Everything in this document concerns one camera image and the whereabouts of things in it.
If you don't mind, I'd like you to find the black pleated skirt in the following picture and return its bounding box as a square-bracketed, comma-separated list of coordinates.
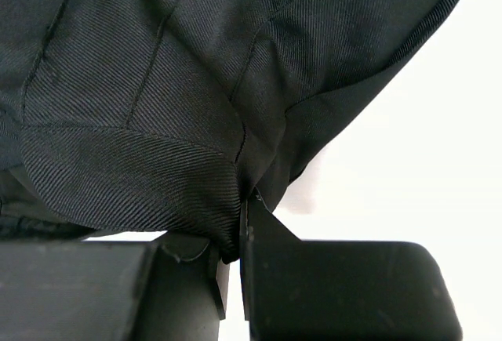
[1, 0, 459, 262]

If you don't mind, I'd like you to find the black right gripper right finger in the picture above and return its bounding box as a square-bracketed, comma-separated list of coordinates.
[240, 191, 463, 341]

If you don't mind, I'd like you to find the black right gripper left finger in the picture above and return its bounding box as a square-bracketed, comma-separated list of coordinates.
[1, 234, 229, 341]

